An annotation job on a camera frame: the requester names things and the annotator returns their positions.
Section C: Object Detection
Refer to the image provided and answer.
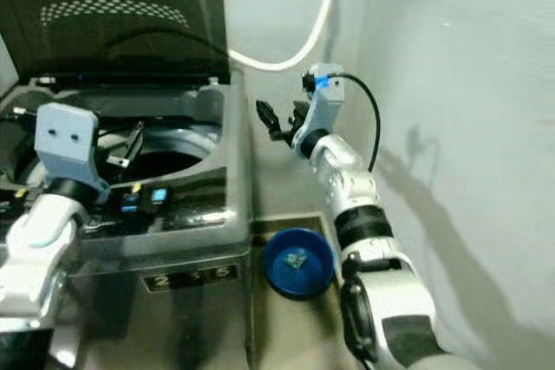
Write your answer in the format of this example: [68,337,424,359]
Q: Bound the dark washing machine lid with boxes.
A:
[0,0,231,87]

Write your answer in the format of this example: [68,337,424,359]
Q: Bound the grey top-load washing machine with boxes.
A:
[0,71,254,370]

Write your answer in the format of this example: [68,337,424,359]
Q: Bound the small green packet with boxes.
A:
[282,249,309,271]

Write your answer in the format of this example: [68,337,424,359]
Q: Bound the small blue plastic bowl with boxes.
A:
[264,228,336,302]

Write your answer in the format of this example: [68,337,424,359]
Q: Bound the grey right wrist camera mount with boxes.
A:
[293,63,345,150]

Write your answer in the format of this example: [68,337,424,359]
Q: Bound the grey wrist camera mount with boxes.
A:
[33,102,98,185]
[293,63,345,150]

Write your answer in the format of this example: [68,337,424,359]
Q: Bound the white water hose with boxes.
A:
[228,0,348,74]

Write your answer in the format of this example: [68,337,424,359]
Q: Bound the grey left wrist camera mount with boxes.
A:
[33,102,98,185]

